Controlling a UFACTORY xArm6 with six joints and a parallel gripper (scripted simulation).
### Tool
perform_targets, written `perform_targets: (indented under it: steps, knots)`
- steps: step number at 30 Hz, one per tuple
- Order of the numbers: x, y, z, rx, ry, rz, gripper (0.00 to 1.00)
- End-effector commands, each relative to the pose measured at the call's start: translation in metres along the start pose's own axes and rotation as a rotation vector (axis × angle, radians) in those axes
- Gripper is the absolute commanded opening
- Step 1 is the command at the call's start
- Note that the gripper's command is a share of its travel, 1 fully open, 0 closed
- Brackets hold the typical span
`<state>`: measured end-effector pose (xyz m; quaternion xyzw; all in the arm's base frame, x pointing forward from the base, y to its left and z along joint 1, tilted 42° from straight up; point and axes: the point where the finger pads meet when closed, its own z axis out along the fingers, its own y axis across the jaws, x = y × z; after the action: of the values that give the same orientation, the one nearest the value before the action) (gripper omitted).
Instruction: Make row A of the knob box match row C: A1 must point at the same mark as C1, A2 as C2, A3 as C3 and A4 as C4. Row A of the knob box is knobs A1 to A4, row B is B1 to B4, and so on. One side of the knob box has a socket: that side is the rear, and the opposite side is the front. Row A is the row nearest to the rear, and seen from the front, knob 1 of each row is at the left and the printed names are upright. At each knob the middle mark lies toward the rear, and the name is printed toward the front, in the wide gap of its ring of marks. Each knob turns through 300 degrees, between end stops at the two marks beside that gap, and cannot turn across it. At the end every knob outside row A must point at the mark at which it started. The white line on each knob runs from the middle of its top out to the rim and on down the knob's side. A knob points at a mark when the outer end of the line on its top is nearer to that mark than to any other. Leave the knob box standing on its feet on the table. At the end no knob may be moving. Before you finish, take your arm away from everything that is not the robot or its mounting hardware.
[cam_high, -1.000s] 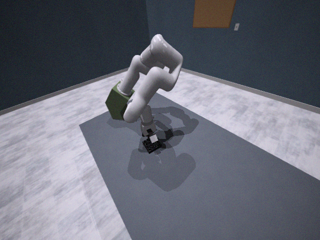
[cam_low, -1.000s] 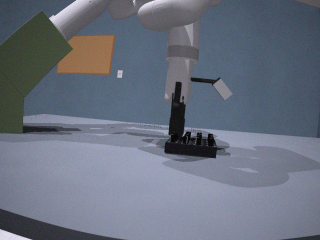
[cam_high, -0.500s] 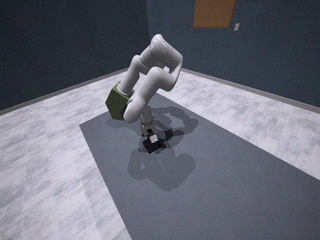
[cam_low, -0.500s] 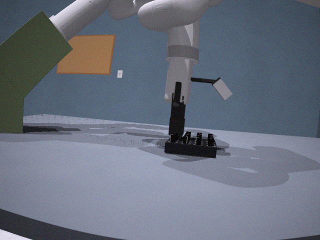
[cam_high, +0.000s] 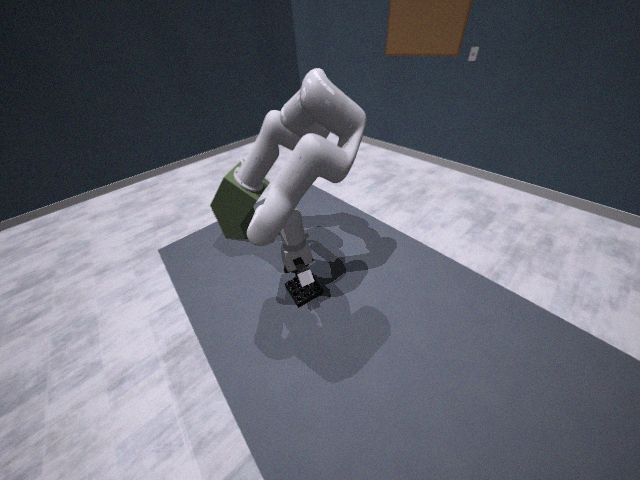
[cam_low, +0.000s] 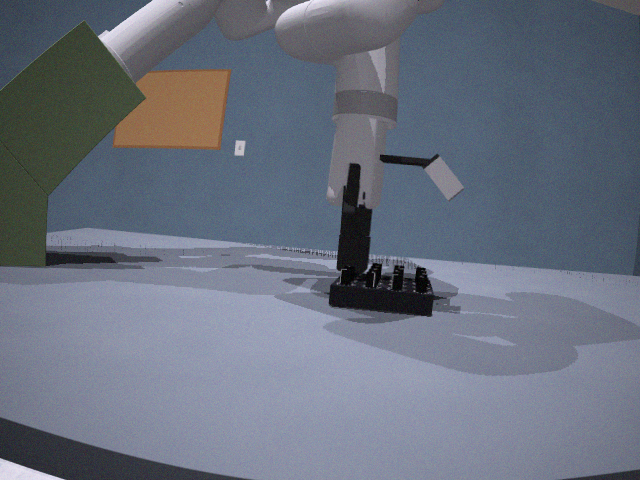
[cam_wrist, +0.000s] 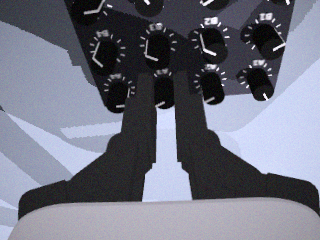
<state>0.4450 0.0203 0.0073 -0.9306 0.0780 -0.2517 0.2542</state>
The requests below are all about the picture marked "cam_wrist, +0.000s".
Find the black knob box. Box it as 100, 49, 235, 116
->
64, 0, 295, 114

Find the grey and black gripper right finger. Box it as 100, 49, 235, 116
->
173, 71, 320, 217

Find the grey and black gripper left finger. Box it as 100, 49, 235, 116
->
18, 73, 157, 221

